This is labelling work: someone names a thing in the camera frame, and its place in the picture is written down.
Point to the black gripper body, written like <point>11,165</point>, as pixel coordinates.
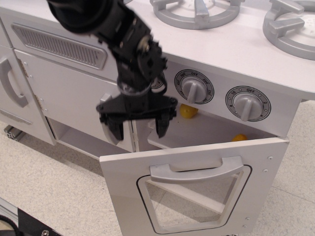
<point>148,106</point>

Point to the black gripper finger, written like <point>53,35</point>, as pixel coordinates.
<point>162,124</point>
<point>115,125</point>

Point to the silver oven door handle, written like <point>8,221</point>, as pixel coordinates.
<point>164,174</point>

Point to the white toy oven door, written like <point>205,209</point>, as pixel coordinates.
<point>218,207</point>

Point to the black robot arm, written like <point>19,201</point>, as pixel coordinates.
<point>138,58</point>

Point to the left grey oven knob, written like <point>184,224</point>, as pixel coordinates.
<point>158,81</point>

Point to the grey oven knob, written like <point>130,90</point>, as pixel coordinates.
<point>158,81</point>
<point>248,104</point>
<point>194,87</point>

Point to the middle grey oven knob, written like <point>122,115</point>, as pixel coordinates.
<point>194,87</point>

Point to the right grey oven knob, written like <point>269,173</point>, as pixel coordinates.
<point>248,104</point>

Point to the yellow toy lemon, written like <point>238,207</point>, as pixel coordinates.
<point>187,111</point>

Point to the white cabinet door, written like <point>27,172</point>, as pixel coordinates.
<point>69,99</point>

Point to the silver vent grille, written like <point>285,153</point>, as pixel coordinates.
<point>61,46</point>

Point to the yellow toy corn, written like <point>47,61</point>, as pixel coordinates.
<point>239,137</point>

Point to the white toy kitchen unit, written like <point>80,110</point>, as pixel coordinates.
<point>235,54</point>

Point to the far left white door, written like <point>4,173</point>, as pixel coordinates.
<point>29,119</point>

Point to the centre silver stove burner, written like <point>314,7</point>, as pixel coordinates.
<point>202,20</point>

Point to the silver stove burner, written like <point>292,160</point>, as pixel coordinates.
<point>202,20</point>
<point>276,30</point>

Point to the right silver stove burner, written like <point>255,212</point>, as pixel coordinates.
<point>276,30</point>

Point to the silver cabinet door handle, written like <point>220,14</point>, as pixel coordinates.
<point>108,134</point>

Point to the left aluminium frame rail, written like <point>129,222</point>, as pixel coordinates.
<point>14,133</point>

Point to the far left silver handle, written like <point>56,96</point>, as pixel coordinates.
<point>5,68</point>

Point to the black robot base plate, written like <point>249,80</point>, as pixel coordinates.
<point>33,227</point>

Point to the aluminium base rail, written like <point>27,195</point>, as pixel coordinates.
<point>9,210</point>

